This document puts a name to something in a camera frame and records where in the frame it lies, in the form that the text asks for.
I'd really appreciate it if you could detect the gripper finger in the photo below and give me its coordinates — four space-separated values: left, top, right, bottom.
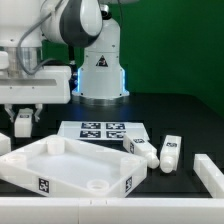
4 104 15 122
34 104 43 122

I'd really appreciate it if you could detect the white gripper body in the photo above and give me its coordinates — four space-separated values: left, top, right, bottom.
0 66 71 104

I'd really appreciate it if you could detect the white desk top tray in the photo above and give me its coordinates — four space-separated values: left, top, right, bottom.
0 135 147 198

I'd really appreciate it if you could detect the white marker sheet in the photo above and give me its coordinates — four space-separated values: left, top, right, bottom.
58 121 149 141

